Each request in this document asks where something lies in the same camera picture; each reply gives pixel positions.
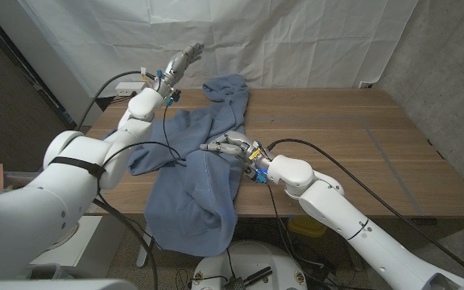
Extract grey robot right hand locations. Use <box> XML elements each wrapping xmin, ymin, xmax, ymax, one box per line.
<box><xmin>199</xmin><ymin>130</ymin><xmax>276</xmax><ymax>184</ymax></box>

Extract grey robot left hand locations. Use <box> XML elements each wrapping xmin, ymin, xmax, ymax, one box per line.
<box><xmin>151</xmin><ymin>42</ymin><xmax>205</xmax><ymax>106</ymax></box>

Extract blue hoodie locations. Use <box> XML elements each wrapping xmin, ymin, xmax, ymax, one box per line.
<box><xmin>102</xmin><ymin>74</ymin><xmax>251</xmax><ymax>258</ymax></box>

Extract white power strip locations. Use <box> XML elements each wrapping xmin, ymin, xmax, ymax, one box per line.
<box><xmin>114</xmin><ymin>81</ymin><xmax>147</xmax><ymax>97</ymax></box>

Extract white creased backdrop sheet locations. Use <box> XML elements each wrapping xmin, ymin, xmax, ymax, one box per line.
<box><xmin>16</xmin><ymin>0</ymin><xmax>418</xmax><ymax>99</ymax></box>

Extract yellow object under table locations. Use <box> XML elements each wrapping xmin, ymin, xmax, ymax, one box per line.
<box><xmin>287</xmin><ymin>216</ymin><xmax>329</xmax><ymax>238</ymax></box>

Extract white robot torso base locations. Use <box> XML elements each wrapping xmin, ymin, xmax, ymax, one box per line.
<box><xmin>191</xmin><ymin>242</ymin><xmax>309</xmax><ymax>290</ymax></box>

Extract black antenna pair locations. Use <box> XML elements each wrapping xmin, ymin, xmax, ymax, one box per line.
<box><xmin>242</xmin><ymin>266</ymin><xmax>274</xmax><ymax>288</ymax></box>

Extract grey table leg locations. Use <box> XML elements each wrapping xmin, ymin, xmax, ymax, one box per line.
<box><xmin>135</xmin><ymin>237</ymin><xmax>152</xmax><ymax>269</ymax></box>

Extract clear plastic storage bin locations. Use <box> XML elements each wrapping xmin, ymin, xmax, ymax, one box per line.
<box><xmin>2</xmin><ymin>172</ymin><xmax>39</xmax><ymax>189</ymax></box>

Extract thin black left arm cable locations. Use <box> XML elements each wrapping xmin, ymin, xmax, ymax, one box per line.
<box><xmin>101</xmin><ymin>102</ymin><xmax>187</xmax><ymax>170</ymax></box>

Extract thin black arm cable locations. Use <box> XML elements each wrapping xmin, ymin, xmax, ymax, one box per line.
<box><xmin>266</xmin><ymin>183</ymin><xmax>329</xmax><ymax>289</ymax></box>
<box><xmin>101</xmin><ymin>102</ymin><xmax>187</xmax><ymax>170</ymax></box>

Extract black power strip cord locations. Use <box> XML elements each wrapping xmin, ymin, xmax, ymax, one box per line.
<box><xmin>109</xmin><ymin>93</ymin><xmax>135</xmax><ymax>106</ymax></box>

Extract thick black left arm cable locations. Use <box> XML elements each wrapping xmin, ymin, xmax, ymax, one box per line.
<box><xmin>77</xmin><ymin>70</ymin><xmax>160</xmax><ymax>290</ymax></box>

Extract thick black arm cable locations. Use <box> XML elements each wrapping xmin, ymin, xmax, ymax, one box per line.
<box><xmin>264</xmin><ymin>138</ymin><xmax>464</xmax><ymax>280</ymax></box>
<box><xmin>77</xmin><ymin>70</ymin><xmax>160</xmax><ymax>290</ymax></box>

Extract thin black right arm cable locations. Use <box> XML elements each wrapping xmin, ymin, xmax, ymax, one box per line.
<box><xmin>266</xmin><ymin>183</ymin><xmax>329</xmax><ymax>289</ymax></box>

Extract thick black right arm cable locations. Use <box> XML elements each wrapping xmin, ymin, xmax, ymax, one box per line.
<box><xmin>264</xmin><ymin>138</ymin><xmax>464</xmax><ymax>280</ymax></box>

